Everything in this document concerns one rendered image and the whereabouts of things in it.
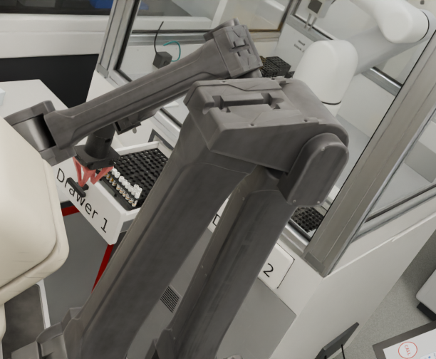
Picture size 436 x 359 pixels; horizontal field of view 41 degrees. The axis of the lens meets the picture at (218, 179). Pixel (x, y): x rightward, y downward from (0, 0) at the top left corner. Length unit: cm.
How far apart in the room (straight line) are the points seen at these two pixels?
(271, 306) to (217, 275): 104
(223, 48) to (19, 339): 55
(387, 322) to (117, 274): 265
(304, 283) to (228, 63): 77
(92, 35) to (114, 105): 145
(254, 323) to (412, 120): 75
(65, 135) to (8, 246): 32
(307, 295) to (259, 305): 17
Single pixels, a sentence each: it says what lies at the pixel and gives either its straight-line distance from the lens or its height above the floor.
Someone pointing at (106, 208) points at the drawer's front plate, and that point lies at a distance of 146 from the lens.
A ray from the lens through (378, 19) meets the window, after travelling 133.
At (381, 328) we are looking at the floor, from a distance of 309.
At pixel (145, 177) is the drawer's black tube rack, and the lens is 162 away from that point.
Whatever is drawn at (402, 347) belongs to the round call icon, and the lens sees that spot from 136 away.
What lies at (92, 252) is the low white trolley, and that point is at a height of 47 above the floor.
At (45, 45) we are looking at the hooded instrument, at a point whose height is 85.
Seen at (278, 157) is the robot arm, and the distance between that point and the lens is 49.
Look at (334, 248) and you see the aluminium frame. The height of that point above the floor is 103.
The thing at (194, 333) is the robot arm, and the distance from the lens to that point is 66.
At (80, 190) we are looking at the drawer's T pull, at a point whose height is 91.
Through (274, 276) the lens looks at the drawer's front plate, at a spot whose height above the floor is 85.
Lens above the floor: 181
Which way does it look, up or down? 32 degrees down
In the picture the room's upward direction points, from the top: 24 degrees clockwise
